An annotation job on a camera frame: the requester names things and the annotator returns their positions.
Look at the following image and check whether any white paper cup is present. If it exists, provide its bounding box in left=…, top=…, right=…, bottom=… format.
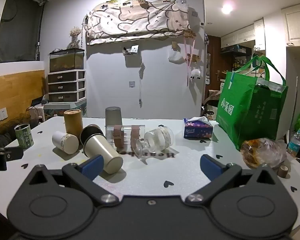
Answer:
left=52, top=131, right=79, bottom=155

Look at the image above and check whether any white upper cabinet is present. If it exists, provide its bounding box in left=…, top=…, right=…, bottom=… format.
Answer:
left=281, top=2, right=300, bottom=46

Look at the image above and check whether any printed cartoon cloth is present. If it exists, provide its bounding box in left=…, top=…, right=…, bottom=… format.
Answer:
left=84, top=0, right=191, bottom=45

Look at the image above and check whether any green tin can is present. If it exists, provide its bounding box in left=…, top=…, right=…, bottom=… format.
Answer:
left=14, top=123, right=35, bottom=150

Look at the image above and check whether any grey frosted cup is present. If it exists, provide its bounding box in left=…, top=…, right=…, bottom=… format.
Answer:
left=105, top=106, right=123, bottom=127

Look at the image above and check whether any clear water bottle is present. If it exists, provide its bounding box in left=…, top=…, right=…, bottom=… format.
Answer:
left=287, top=129, right=300, bottom=156

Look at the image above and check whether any dried flower bouquet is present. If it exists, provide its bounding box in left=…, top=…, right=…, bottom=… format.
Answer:
left=66, top=26, right=82, bottom=49

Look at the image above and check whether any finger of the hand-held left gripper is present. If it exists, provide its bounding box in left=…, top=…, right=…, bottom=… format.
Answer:
left=4, top=146, right=24, bottom=161

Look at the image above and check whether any brown cardboard cylinder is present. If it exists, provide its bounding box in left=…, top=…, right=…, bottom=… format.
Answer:
left=63, top=109, right=84, bottom=139

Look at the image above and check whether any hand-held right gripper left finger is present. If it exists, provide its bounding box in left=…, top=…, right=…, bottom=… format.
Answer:
left=22, top=154, right=121, bottom=207

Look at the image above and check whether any beige cup with black rim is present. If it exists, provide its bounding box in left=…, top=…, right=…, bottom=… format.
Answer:
left=83, top=134, right=124, bottom=175

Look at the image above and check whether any white hanging bag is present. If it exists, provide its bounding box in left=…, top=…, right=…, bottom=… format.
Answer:
left=168, top=47, right=186, bottom=64

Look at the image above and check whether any glass fish tank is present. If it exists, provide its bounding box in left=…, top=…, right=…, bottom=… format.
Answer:
left=49, top=48, right=85, bottom=73

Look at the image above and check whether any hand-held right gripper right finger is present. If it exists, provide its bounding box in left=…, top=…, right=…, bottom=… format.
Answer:
left=184, top=154, right=282, bottom=206

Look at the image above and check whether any dark window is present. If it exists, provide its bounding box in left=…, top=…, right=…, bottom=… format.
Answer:
left=0, top=0, right=46, bottom=64

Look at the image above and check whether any purple floral tissue box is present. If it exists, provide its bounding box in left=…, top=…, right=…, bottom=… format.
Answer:
left=183, top=117, right=213, bottom=139

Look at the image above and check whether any clear glass jar lying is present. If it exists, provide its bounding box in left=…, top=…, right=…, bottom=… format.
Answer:
left=135, top=126, right=175, bottom=157

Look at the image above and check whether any hanging white cable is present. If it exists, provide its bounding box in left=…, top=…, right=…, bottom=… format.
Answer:
left=138, top=64, right=146, bottom=108

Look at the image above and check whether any black round lid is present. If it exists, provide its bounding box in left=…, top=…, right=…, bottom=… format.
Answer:
left=79, top=124, right=104, bottom=145

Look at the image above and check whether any small brown cylinder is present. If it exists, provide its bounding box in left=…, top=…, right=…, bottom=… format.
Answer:
left=277, top=165, right=289, bottom=178

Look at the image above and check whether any plastic bag of bread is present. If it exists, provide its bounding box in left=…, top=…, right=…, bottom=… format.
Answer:
left=240, top=138, right=288, bottom=169

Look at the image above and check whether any green shopping bag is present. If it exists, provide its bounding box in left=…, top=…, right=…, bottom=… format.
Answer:
left=216, top=55, right=289, bottom=151

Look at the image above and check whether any white plastic drawer unit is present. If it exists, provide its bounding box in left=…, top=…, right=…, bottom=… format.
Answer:
left=47, top=70, right=87, bottom=103

